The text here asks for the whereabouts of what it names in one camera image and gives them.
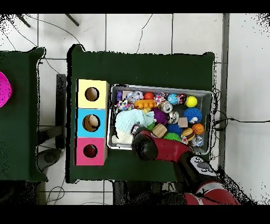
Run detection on striped light wooden block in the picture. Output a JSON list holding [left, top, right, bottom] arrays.
[[152, 123, 168, 138]]

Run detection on wooden box with three holes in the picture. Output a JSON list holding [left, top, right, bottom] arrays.
[[74, 78, 110, 166]]

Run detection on small orange basketball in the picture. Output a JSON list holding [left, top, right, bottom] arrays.
[[191, 123, 205, 135]]

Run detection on pink plastic bowl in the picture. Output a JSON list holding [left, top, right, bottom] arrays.
[[0, 71, 13, 108]]

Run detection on black tripod leg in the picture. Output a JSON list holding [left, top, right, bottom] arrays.
[[64, 13, 80, 27], [15, 13, 31, 28]]

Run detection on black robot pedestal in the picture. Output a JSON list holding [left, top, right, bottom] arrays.
[[112, 180, 186, 206]]

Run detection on orange plastic building block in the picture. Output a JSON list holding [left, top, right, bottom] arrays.
[[134, 99, 158, 109]]

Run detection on orange striped tiger plush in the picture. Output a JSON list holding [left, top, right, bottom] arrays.
[[83, 145, 98, 158]]

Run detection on mint green muslin cloth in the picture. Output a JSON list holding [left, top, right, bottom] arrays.
[[114, 109, 156, 135]]

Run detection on green spiky rubber ball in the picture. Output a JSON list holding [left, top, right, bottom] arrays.
[[163, 132, 182, 143]]

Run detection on black floor cable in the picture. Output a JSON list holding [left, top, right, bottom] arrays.
[[217, 117, 270, 124]]

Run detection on blue spiky rubber ball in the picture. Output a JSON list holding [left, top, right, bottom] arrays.
[[183, 107, 203, 124], [166, 123, 183, 136]]

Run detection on dark green table cloth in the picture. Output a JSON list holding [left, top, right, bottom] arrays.
[[66, 43, 216, 184]]

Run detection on cream muslin cloth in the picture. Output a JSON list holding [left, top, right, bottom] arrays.
[[111, 128, 133, 145]]

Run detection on black upright panel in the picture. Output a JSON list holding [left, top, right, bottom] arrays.
[[55, 73, 67, 148]]

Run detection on silver wire mesh bin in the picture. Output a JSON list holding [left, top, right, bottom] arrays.
[[107, 83, 213, 155]]

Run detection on wooden burger toy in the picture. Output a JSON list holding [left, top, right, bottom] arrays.
[[181, 127, 196, 142]]

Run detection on smooth yellow ball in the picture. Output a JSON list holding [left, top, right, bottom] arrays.
[[185, 96, 198, 108]]

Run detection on purple spiky ball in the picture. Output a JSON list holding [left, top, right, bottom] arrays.
[[152, 107, 169, 126]]

